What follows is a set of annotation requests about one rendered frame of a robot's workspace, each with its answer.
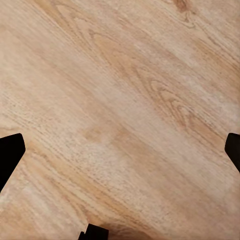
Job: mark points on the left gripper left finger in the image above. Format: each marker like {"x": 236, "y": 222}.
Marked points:
{"x": 12, "y": 148}

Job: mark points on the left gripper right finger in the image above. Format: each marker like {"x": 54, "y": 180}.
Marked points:
{"x": 232, "y": 149}

